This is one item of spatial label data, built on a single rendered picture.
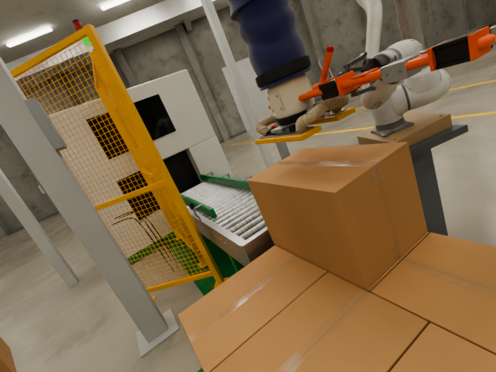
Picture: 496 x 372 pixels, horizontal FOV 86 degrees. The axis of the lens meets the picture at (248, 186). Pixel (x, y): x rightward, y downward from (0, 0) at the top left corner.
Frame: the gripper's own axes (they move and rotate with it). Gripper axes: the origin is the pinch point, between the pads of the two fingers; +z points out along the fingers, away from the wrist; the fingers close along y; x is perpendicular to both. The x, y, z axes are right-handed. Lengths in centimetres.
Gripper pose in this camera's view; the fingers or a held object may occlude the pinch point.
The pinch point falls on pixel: (341, 84)
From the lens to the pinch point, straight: 98.9
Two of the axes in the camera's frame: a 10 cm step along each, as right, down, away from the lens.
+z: -8.0, 4.6, -3.7
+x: -4.6, -0.9, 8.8
